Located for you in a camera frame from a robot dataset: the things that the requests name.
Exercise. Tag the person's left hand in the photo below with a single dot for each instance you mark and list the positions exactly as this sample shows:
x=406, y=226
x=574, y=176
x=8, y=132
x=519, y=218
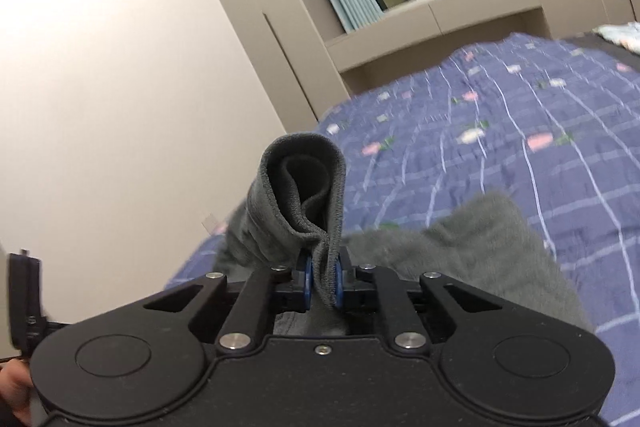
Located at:
x=14, y=387

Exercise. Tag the beige built-in wardrobe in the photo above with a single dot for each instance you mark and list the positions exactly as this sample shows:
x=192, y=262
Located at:
x=300, y=32

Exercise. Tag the folded light blue cloth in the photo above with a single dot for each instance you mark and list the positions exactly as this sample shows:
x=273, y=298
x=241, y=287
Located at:
x=622, y=34

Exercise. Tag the white wall socket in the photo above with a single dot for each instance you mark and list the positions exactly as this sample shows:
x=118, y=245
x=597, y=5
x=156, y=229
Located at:
x=210, y=222

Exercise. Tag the blue checked floral blanket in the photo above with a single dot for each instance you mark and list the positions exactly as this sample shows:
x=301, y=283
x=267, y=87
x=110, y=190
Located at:
x=500, y=132

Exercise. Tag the dark grey bed sheet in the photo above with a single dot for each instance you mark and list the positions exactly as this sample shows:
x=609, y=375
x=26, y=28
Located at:
x=595, y=44

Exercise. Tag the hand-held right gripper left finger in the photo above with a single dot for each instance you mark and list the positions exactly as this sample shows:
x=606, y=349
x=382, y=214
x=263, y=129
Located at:
x=306, y=278

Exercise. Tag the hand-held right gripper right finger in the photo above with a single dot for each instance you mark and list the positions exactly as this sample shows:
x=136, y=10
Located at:
x=339, y=279

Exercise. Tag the grey quilted pants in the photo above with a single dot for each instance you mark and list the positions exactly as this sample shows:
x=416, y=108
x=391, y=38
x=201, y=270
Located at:
x=300, y=207

